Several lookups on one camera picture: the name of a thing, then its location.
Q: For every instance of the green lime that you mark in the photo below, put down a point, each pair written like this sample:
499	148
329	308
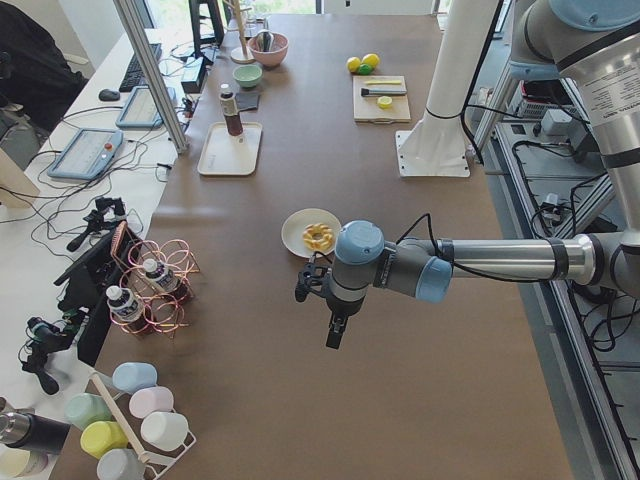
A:
365	69

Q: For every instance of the green cup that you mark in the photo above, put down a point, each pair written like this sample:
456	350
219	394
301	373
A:
84	409

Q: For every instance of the yellow plastic knife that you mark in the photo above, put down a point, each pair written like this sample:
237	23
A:
383	81

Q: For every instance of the yellow cup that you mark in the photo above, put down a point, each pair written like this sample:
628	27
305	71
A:
102	436

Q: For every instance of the green bowl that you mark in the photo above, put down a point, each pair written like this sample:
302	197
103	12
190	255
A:
248	76

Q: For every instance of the yellow lemon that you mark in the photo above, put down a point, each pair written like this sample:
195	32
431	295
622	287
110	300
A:
353	63
372	60

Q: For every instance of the black thermos flask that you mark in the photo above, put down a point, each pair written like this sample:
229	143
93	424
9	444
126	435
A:
32	432

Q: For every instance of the aluminium frame post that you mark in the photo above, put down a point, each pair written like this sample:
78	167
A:
136	33

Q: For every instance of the bottle in rack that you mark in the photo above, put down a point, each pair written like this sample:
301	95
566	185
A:
124	304
161	275

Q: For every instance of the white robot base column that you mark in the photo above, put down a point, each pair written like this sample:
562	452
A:
437	144

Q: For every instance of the white cup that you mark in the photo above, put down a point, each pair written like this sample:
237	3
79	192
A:
166	431

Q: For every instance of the glazed ring donut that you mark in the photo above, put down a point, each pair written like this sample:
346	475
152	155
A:
318	237

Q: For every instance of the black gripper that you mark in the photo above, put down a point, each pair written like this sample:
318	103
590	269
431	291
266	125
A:
341	308

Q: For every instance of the teach pendant near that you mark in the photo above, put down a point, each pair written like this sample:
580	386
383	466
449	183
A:
87	155

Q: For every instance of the teach pendant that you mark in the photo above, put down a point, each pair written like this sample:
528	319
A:
87	155
139	111

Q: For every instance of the metal muddler black tip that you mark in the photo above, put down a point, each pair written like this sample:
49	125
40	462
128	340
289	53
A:
378	92

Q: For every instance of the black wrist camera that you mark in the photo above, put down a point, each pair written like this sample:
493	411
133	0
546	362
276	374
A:
311	280

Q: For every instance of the wooden cutting board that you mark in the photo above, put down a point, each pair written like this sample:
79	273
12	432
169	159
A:
365	109

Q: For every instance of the white round plate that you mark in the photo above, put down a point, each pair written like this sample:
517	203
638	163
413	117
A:
294	225

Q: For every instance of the bottle in rack front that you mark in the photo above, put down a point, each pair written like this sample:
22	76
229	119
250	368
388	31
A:
124	304

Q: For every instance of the teach pendant far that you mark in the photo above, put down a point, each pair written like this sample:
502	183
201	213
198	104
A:
139	111

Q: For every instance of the brown tea bottle on tray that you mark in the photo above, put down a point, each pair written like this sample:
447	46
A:
228	103

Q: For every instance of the bottle in rack rear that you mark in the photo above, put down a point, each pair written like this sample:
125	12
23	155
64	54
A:
161	275

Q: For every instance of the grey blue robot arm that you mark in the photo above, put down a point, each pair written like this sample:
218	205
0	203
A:
593	43

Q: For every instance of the black box device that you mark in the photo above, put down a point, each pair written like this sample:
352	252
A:
193	76

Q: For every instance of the metal scoop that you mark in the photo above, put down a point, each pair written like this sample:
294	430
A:
264	40

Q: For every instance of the blue cup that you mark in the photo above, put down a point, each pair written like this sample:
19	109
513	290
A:
130	377

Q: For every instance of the pink bowl with ice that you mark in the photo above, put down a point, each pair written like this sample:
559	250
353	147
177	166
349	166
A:
277	54

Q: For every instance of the wooden mug tree stand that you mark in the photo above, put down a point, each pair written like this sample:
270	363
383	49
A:
240	55

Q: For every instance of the grey folded cloth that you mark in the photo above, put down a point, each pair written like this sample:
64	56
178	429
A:
247	101

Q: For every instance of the copper wire bottle rack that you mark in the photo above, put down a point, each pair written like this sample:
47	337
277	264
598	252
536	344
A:
163	313

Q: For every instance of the black keyboard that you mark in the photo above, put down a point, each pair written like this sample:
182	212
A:
134	75

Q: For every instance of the half lemon slice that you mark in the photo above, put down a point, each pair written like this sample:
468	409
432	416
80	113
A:
384	102

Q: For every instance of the cream rectangular tray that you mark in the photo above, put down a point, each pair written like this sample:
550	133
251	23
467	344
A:
227	155

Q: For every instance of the pink cup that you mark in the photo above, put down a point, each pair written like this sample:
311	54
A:
151	399

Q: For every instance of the black computer mouse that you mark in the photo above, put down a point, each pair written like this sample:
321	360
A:
108	95

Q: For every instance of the white cup holder rack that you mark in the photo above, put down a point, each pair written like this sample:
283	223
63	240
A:
157	463

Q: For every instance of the grey cup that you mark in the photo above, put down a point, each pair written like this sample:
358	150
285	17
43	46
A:
120	464

